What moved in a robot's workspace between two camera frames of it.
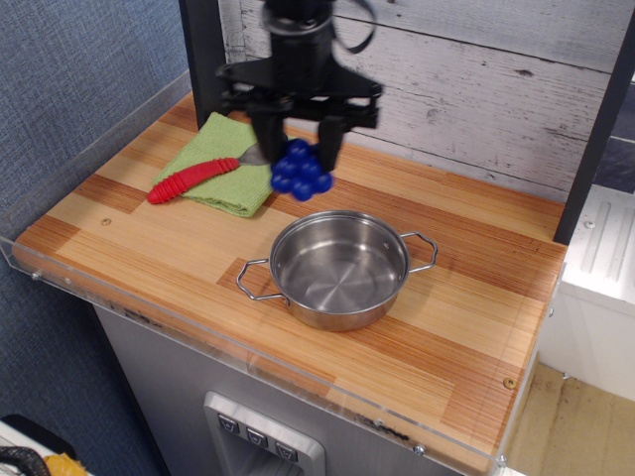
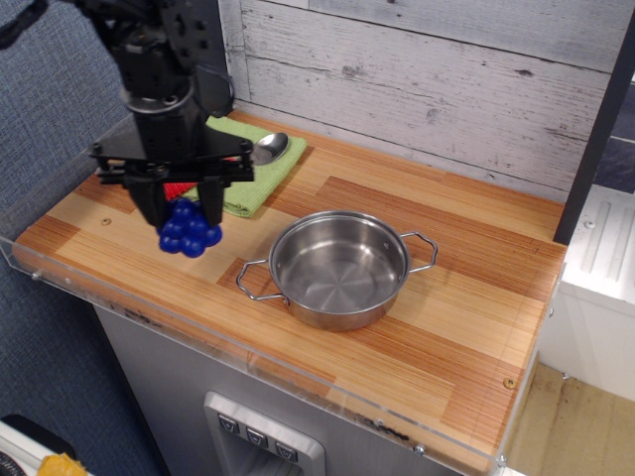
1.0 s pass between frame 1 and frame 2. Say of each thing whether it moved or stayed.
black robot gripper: moved
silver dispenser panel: stayed
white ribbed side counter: stayed
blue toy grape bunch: moved
